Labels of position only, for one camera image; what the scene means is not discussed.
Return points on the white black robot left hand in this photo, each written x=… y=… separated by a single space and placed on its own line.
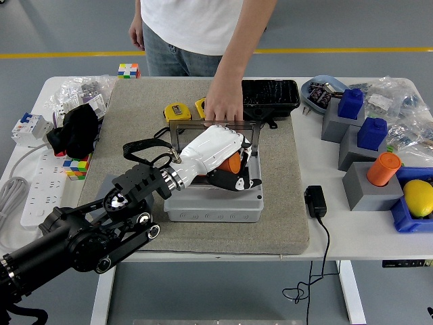
x=213 y=145

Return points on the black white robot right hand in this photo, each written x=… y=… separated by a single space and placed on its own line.
x=430 y=311

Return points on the person's left hand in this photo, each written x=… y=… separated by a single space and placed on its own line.
x=223 y=103

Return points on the person's right hand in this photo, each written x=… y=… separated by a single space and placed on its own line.
x=137 y=34

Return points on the orange cylinder battery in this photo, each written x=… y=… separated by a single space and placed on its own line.
x=230 y=164
x=384 y=169

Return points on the smoky transparent box lid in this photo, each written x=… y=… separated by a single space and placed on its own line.
x=174 y=135

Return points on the grey electrical junction box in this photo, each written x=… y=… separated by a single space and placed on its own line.
x=213 y=211

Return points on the person's left forearm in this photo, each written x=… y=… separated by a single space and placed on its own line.
x=240 y=57

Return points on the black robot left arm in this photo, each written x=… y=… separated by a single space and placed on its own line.
x=78 y=237

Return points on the yellow tape measure black print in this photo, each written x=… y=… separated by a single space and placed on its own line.
x=200 y=106

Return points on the puzzle cube with white cross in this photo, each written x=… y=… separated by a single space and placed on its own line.
x=128 y=71

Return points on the black plastic case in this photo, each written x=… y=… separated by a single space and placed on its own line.
x=270 y=93

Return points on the person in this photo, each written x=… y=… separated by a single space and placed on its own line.
x=189 y=23

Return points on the black table control panel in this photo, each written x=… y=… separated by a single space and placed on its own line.
x=402 y=263

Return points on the grey-brown mat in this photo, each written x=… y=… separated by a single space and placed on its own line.
x=287 y=169

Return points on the white table leg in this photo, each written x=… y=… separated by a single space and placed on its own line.
x=352 y=294
x=103 y=298

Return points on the clear bag of small parts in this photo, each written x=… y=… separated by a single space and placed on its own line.
x=411 y=135
x=74 y=89
x=389 y=94

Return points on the small metal clip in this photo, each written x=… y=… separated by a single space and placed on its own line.
x=307 y=111

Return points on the light blue oval dish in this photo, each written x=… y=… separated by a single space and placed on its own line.
x=309 y=103

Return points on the blue plastic bin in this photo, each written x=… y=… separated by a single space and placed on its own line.
x=404 y=221

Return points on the purple black small packet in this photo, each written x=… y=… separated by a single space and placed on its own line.
x=316 y=91
x=325 y=98

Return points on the silver metal connector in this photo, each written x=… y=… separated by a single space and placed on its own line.
x=333 y=89

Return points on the grey block holder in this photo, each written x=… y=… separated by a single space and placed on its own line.
x=352 y=155
x=368 y=198
x=333 y=127

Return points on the yellow lemon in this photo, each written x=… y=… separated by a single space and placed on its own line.
x=419 y=198

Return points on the black cloth glove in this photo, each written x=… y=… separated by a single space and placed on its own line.
x=76 y=132

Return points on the black power adapter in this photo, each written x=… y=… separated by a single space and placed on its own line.
x=315 y=201

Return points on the blue block with knob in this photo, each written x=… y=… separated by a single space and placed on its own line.
x=372 y=135
x=351 y=105

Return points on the colourful puzzle cube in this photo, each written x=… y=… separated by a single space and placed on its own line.
x=77 y=167

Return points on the white blue circuit breaker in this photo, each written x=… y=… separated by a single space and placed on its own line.
x=32 y=130

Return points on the white power strip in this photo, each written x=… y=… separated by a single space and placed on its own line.
x=44 y=189

